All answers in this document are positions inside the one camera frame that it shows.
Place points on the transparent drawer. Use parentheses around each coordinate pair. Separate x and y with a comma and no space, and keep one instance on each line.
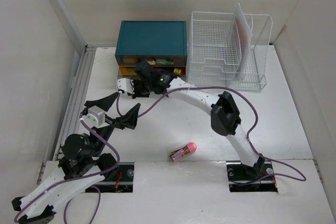
(155,61)

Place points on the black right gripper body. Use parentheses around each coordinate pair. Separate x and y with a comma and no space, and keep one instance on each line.
(142,89)

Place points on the teal drawer cabinet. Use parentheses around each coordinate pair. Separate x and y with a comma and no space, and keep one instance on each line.
(167,38)

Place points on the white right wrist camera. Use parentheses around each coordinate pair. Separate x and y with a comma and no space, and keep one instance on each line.
(125,85)

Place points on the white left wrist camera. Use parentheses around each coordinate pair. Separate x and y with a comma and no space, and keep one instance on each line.
(94,117)

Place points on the green capsule stapler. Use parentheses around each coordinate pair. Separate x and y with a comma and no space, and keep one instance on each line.
(164,62)

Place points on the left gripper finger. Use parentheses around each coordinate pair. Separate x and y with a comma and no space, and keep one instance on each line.
(104,103)
(129,120)

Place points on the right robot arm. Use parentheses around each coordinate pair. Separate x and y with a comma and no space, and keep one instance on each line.
(222,109)

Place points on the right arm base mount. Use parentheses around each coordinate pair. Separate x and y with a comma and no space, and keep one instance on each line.
(241,180)

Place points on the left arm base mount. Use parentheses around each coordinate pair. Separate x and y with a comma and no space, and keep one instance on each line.
(121,182)

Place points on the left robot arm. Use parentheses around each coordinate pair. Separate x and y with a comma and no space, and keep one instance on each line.
(88,159)

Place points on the white wire file holder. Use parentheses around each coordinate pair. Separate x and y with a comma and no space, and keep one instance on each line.
(252,77)

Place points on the aluminium rail on left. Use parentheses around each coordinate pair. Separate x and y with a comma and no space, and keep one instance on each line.
(69,123)

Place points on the yellow highlighter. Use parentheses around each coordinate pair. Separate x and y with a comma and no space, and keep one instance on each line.
(177,71)

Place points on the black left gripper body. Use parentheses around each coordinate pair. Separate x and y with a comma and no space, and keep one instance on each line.
(113,121)

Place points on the pink capped clip tube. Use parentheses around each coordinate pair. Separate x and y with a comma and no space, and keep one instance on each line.
(183,152)

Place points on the small drawer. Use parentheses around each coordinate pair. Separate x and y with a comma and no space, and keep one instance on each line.
(170,69)
(127,72)

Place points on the white wire stacking tray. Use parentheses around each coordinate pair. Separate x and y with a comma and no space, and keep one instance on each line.
(214,51)

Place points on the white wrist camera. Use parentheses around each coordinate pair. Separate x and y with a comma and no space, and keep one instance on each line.
(94,117)
(125,85)

